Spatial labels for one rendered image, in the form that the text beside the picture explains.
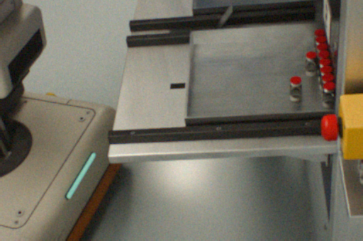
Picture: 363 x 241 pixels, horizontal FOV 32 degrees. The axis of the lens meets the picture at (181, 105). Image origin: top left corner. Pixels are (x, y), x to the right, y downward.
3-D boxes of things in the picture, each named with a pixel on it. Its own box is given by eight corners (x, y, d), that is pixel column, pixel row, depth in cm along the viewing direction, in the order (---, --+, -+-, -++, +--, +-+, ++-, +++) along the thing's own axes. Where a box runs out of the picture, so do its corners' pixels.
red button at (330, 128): (344, 127, 99) (345, 108, 96) (347, 145, 96) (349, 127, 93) (319, 128, 99) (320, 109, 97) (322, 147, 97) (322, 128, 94)
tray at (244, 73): (357, 33, 131) (358, 19, 128) (379, 122, 112) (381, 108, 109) (192, 44, 135) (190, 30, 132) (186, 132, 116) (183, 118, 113)
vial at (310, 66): (316, 69, 124) (316, 50, 121) (317, 76, 122) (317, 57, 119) (304, 69, 124) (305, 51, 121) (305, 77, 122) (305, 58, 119)
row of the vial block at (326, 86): (324, 47, 128) (325, 28, 125) (334, 108, 115) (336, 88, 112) (313, 47, 129) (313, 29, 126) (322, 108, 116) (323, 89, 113)
